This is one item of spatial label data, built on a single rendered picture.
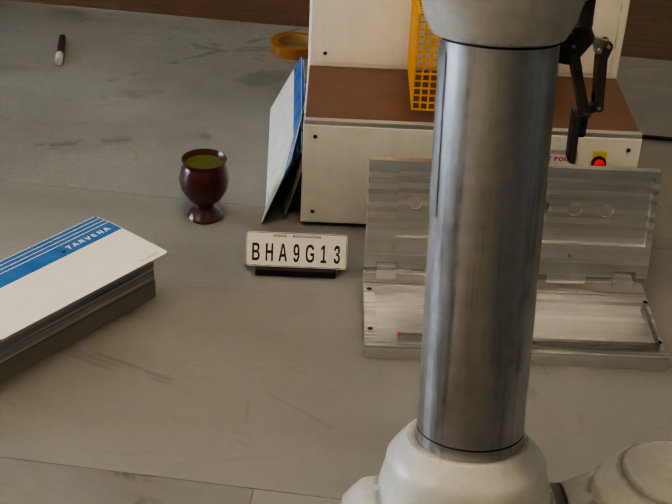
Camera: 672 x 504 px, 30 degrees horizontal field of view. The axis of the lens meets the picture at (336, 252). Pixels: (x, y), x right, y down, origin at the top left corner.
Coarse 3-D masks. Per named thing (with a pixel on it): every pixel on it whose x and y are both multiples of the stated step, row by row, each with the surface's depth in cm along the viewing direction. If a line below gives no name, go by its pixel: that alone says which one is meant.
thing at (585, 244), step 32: (384, 160) 188; (416, 160) 189; (384, 192) 190; (416, 192) 191; (576, 192) 191; (608, 192) 191; (640, 192) 191; (384, 224) 192; (416, 224) 193; (544, 224) 193; (576, 224) 193; (608, 224) 193; (640, 224) 193; (384, 256) 194; (416, 256) 194; (544, 256) 194; (576, 256) 194; (608, 256) 194; (640, 256) 194
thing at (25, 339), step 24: (48, 240) 188; (0, 264) 181; (120, 288) 185; (144, 288) 189; (72, 312) 179; (96, 312) 183; (120, 312) 187; (24, 336) 173; (48, 336) 177; (72, 336) 181; (0, 360) 171; (24, 360) 175
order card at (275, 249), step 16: (256, 240) 198; (272, 240) 198; (288, 240) 198; (304, 240) 198; (320, 240) 198; (336, 240) 198; (256, 256) 198; (272, 256) 198; (288, 256) 198; (304, 256) 198; (320, 256) 199; (336, 256) 199
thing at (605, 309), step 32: (384, 288) 193; (416, 288) 194; (544, 288) 195; (576, 288) 196; (608, 288) 196; (640, 288) 197; (384, 320) 186; (416, 320) 186; (544, 320) 188; (576, 320) 188; (608, 320) 189; (640, 320) 189; (384, 352) 181; (416, 352) 181; (544, 352) 180; (576, 352) 181; (608, 352) 181; (640, 352) 181
